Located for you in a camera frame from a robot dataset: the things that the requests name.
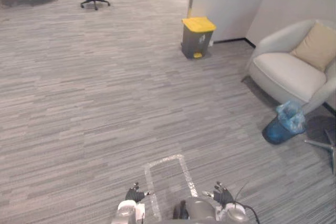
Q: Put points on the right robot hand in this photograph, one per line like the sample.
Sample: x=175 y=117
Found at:
x=223 y=195

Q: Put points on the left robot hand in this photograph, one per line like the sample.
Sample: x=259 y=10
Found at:
x=134 y=195

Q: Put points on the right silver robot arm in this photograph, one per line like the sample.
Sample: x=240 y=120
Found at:
x=233 y=213

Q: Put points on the silver robot body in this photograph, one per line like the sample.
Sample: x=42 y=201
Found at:
x=195 y=209

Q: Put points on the blue waste bin with bag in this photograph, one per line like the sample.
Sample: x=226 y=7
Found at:
x=286 y=124

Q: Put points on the metal chair base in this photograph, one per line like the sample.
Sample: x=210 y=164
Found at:
x=324 y=145

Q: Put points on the light grey armchair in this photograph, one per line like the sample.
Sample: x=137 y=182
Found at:
x=291 y=69

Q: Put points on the grey pedal bin yellow lid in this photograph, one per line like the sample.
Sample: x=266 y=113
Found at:
x=197 y=37

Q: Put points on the beige cushion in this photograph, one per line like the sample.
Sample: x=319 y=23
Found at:
x=316 y=45

